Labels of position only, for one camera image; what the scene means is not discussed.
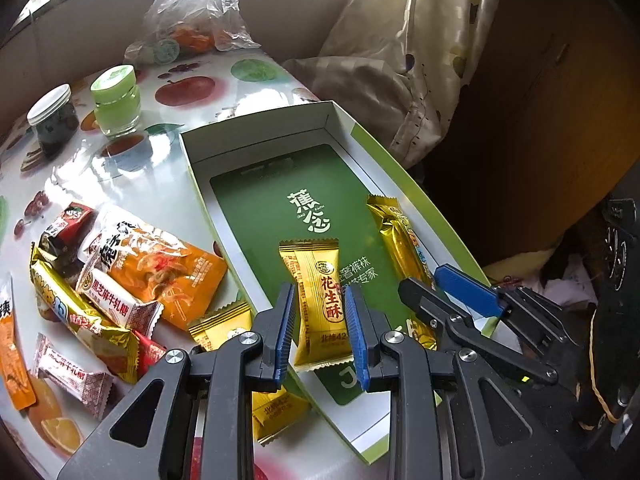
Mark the white and green cardboard box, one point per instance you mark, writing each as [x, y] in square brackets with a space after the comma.
[250, 200]

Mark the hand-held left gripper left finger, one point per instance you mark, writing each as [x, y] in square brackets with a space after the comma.
[282, 330]

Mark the clear plastic bag of fruit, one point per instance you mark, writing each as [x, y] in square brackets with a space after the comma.
[190, 10]

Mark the white crumpled bag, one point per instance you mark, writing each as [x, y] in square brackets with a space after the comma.
[570, 285]

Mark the dark jar with white lid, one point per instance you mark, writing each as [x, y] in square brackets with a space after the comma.
[52, 125]

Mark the green glass jar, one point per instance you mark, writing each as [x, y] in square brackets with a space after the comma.
[117, 100]

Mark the long gold snack bar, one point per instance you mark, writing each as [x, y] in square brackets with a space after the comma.
[75, 320]
[395, 240]

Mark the white and pink nougat candy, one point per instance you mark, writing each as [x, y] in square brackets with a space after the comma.
[120, 302]
[75, 377]

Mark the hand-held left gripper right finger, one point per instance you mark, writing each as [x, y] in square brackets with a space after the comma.
[357, 340]

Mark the brown wooden cabinet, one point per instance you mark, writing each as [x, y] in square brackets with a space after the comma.
[540, 110]

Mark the gold peanut candy packet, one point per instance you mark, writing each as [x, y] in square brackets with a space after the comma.
[220, 327]
[315, 305]
[275, 412]

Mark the narrow orange snack packet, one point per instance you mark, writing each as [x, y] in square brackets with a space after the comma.
[12, 360]

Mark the cream patterned curtain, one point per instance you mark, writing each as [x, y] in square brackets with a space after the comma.
[410, 50]

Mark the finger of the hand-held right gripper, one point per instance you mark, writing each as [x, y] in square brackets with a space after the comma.
[465, 290]
[430, 307]

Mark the small red candy packet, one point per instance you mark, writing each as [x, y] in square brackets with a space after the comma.
[150, 355]

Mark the black and red candy packet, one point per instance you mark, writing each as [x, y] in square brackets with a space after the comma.
[65, 232]

